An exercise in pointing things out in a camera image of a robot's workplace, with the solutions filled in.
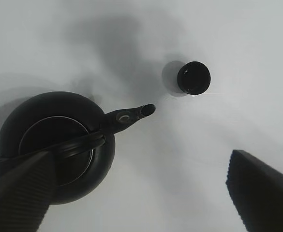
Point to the small black teacup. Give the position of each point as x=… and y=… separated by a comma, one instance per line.
x=194, y=78

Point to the black cast iron teapot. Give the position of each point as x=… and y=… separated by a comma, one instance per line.
x=75, y=130

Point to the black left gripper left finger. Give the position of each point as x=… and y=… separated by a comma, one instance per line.
x=26, y=193

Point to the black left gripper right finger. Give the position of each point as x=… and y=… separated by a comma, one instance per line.
x=256, y=190

